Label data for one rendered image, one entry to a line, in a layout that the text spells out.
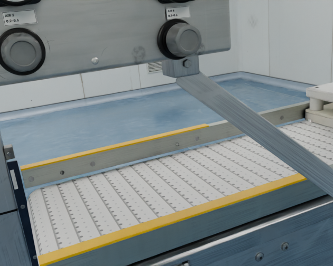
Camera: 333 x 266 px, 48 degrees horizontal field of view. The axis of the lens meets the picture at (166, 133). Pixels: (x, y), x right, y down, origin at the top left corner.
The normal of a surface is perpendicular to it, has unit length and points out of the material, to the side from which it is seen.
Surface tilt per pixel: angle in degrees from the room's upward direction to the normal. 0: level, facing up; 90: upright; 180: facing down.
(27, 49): 90
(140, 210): 0
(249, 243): 90
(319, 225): 90
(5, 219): 90
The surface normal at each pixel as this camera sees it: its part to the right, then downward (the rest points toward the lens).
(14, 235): 0.40, 0.25
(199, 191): -0.10, -0.95
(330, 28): -0.92, 0.20
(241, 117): -0.17, 0.27
